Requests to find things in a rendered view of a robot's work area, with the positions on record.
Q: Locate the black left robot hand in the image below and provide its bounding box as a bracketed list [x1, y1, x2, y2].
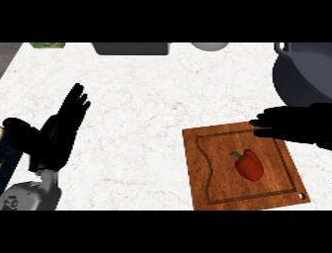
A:
[1, 82, 92, 173]

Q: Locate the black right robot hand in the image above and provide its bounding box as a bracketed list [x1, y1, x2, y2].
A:
[248, 102, 332, 194]

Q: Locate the dark grey pot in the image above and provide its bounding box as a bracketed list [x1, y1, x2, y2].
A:
[272, 42, 332, 109]

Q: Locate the red bell pepper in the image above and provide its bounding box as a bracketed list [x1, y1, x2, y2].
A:
[229, 148, 266, 183]

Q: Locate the brown wooden cutting board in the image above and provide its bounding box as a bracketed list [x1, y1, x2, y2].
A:
[180, 121, 312, 211]

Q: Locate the green yellow box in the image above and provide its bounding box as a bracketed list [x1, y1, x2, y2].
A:
[29, 42, 66, 49]

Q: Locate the dark grey flat block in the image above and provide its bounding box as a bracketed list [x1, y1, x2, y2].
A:
[92, 42, 170, 56]

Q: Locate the pale grey round object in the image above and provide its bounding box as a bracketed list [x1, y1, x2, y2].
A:
[191, 42, 231, 52]

